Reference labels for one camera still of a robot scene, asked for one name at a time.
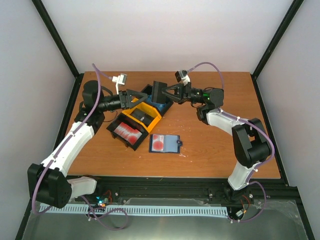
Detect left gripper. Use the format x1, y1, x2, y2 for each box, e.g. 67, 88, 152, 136
97, 89, 148, 112

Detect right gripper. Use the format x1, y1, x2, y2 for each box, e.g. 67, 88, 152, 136
160, 82, 204, 105

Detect black credit card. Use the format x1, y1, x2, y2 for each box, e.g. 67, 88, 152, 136
151, 81, 168, 105

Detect red white credit card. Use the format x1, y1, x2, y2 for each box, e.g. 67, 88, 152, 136
151, 134, 165, 152

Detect blue leather card holder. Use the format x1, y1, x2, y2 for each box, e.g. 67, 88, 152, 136
148, 134, 183, 154

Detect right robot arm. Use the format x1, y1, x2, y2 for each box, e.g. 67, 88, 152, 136
161, 83, 275, 191

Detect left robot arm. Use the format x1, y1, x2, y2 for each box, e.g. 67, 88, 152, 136
27, 80, 148, 215

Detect black bin with blue cards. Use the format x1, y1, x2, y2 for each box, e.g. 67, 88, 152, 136
141, 84, 173, 118

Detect blue card stack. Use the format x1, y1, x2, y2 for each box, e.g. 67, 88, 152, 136
145, 95, 169, 114

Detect black bin with red cards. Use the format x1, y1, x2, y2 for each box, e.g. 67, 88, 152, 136
106, 113, 149, 151

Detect black card stack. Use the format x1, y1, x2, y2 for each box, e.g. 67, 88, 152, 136
130, 108, 154, 127

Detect red white card stack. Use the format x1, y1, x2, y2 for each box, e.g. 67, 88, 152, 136
114, 122, 142, 145

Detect yellow middle bin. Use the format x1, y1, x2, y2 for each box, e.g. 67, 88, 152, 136
121, 102, 162, 133

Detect left controller board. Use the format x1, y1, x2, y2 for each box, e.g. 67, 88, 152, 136
96, 190, 113, 208

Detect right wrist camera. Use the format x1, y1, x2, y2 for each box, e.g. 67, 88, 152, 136
174, 70, 191, 86

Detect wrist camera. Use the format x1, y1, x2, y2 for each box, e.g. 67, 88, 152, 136
111, 73, 128, 94
174, 70, 191, 86

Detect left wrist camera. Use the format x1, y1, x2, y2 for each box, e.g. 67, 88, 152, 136
111, 73, 128, 94

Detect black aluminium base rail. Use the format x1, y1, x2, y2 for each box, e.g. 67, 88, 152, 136
32, 174, 301, 207

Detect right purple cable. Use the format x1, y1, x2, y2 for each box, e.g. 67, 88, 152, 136
188, 61, 276, 183

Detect right black frame post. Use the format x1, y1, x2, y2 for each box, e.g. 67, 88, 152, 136
251, 0, 305, 79

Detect black frame post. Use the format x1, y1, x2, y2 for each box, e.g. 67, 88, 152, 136
31, 0, 80, 78
251, 0, 305, 79

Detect left black frame post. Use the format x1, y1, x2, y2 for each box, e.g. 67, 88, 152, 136
31, 0, 80, 78

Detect right connector wires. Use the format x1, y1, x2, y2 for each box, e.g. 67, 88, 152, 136
234, 197, 252, 217

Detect light blue cable duct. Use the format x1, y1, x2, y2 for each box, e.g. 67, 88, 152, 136
47, 203, 228, 218

